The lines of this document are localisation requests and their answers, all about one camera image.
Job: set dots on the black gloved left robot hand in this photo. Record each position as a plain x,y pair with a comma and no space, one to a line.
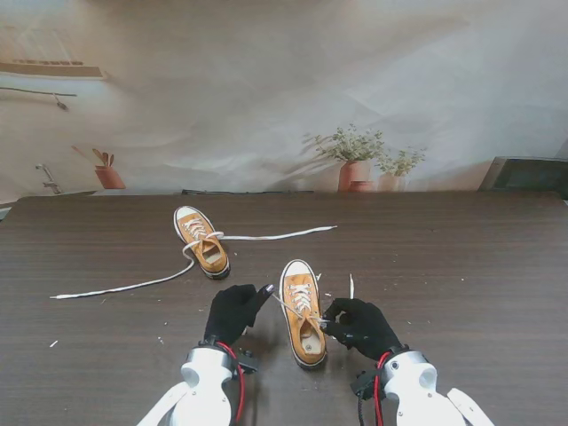
231,310

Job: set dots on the printed kitchen backdrop cloth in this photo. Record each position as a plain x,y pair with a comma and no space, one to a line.
266,89

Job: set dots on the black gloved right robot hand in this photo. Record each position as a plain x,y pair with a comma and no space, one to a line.
368,328

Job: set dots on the yellow canvas sneaker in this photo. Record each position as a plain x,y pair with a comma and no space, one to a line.
298,279
208,262

